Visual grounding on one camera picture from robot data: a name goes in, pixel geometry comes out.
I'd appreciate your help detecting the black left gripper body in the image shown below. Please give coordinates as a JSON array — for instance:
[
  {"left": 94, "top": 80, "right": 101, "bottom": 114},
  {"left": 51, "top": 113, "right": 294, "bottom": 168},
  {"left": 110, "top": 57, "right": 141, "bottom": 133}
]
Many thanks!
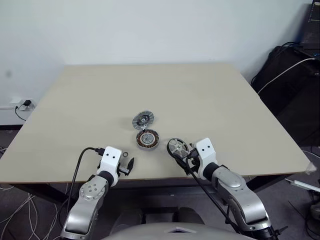
[{"left": 118, "top": 163, "right": 132, "bottom": 177}]

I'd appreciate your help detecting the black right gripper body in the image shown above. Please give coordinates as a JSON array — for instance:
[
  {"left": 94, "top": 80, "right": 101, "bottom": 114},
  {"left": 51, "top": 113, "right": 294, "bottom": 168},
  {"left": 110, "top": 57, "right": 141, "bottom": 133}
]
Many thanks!
[{"left": 186, "top": 147, "right": 201, "bottom": 176}]

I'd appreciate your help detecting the black ring wheel part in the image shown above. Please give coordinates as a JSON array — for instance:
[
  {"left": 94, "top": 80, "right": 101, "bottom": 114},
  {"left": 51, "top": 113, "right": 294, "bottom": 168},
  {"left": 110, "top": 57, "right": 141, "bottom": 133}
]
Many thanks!
[{"left": 166, "top": 137, "right": 190, "bottom": 160}]

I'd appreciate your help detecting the copper wound motor stator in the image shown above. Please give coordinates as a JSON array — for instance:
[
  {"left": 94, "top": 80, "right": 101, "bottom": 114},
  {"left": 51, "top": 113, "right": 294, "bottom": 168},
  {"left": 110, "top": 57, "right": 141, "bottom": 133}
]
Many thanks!
[{"left": 136, "top": 129, "right": 160, "bottom": 151}]

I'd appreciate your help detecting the silver rotor disc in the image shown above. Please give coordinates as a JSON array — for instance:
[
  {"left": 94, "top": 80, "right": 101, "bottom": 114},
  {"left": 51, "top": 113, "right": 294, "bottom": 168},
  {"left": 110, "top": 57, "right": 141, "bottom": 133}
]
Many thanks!
[{"left": 131, "top": 110, "right": 156, "bottom": 130}]

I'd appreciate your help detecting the grey robot torso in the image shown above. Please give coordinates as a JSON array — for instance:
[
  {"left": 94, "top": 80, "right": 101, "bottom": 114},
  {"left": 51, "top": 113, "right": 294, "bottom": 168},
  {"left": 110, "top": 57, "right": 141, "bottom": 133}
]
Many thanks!
[{"left": 109, "top": 219, "right": 241, "bottom": 240}]

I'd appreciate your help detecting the white power strip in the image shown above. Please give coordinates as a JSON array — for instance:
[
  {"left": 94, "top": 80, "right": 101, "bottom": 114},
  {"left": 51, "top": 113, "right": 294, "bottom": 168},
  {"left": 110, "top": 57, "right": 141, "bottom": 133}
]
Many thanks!
[{"left": 284, "top": 177, "right": 320, "bottom": 194}]

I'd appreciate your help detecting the large black bag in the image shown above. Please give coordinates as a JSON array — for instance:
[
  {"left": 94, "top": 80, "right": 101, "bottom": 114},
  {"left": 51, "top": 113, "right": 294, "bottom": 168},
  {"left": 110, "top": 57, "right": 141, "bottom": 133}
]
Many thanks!
[{"left": 250, "top": 44, "right": 320, "bottom": 147}]

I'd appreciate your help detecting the white tape on table corner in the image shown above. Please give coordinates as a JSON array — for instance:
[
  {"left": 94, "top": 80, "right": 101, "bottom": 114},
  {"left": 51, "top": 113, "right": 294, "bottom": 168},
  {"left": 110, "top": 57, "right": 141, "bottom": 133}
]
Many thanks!
[{"left": 305, "top": 161, "right": 317, "bottom": 175}]

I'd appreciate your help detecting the black chair wheel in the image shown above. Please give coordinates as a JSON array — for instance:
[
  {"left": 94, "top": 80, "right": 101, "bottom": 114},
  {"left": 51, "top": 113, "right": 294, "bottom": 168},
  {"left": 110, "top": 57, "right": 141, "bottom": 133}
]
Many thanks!
[{"left": 308, "top": 194, "right": 320, "bottom": 221}]

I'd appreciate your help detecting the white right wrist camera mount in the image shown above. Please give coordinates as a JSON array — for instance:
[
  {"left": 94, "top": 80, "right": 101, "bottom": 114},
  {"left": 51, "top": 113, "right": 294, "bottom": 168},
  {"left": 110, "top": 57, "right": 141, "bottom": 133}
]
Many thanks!
[{"left": 193, "top": 137, "right": 217, "bottom": 176}]

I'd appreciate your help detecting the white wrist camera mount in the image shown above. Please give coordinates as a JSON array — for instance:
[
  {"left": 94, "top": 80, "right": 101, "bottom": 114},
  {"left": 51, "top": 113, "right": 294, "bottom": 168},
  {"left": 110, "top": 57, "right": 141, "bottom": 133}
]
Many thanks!
[
  {"left": 99, "top": 146, "right": 123, "bottom": 187},
  {"left": 193, "top": 137, "right": 217, "bottom": 176}
]

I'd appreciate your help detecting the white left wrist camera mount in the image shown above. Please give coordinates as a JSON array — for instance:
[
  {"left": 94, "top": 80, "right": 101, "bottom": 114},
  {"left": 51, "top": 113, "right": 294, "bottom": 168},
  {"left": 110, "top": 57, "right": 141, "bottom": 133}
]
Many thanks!
[{"left": 99, "top": 146, "right": 123, "bottom": 187}]

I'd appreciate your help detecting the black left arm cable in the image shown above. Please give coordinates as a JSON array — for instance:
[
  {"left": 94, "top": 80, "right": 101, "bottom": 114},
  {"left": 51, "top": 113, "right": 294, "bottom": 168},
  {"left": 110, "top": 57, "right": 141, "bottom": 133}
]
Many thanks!
[{"left": 59, "top": 147, "right": 106, "bottom": 226}]

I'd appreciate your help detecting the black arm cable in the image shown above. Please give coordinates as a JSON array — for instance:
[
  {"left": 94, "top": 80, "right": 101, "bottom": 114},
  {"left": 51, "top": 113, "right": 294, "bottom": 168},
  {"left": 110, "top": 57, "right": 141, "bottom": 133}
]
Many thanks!
[
  {"left": 59, "top": 147, "right": 106, "bottom": 226},
  {"left": 186, "top": 159, "right": 241, "bottom": 236}
]

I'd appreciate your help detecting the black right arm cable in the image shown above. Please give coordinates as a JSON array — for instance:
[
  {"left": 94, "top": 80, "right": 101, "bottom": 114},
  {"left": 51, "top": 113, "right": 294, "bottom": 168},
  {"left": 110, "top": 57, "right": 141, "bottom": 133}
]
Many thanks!
[{"left": 186, "top": 159, "right": 241, "bottom": 236}]

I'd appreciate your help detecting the black table frame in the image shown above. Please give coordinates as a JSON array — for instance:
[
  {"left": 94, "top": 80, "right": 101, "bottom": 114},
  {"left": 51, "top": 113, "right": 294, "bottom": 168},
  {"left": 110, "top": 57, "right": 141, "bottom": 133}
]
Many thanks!
[{"left": 4, "top": 172, "right": 292, "bottom": 210}]

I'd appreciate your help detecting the white floor cable bundle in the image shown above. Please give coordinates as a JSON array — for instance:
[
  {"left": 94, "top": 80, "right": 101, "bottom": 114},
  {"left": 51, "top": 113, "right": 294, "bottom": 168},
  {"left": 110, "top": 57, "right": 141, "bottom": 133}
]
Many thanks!
[{"left": 0, "top": 191, "right": 66, "bottom": 240}]

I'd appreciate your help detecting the white cable over bag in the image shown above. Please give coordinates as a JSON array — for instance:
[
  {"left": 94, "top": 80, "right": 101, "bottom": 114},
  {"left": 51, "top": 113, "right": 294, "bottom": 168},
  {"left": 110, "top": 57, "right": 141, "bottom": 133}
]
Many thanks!
[{"left": 257, "top": 57, "right": 317, "bottom": 95}]

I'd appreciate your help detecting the black adapter cord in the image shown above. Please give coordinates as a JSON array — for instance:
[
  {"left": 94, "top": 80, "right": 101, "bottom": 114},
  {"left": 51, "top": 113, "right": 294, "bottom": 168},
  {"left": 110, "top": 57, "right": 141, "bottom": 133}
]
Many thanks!
[{"left": 14, "top": 104, "right": 27, "bottom": 122}]

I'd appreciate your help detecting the white wall power outlet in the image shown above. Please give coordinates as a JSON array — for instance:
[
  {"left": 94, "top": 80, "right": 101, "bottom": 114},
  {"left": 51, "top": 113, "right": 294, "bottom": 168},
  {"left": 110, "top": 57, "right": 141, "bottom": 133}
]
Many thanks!
[{"left": 9, "top": 96, "right": 36, "bottom": 111}]

